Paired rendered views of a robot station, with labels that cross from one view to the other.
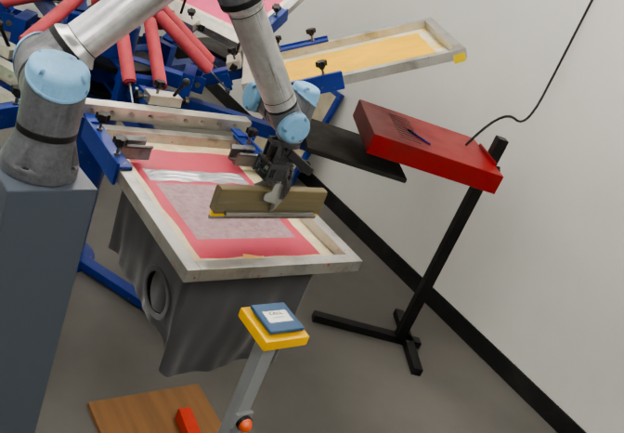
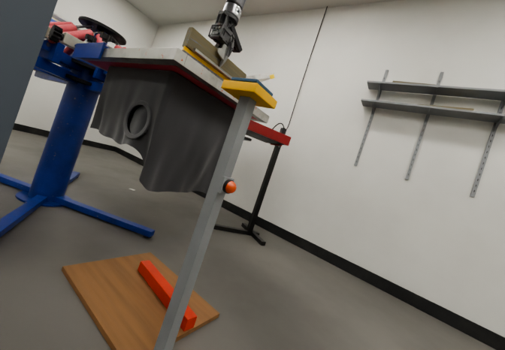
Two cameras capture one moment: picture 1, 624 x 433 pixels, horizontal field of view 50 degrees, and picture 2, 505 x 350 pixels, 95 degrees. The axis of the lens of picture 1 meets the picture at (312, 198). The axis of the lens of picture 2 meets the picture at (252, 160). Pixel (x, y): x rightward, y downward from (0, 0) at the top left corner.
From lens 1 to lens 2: 1.32 m
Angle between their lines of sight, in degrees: 27
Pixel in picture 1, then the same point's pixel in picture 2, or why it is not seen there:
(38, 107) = not seen: outside the picture
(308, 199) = (237, 73)
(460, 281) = (267, 207)
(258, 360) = (241, 121)
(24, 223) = not seen: outside the picture
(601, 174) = (319, 146)
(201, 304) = (176, 119)
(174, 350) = (153, 161)
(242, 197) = (204, 44)
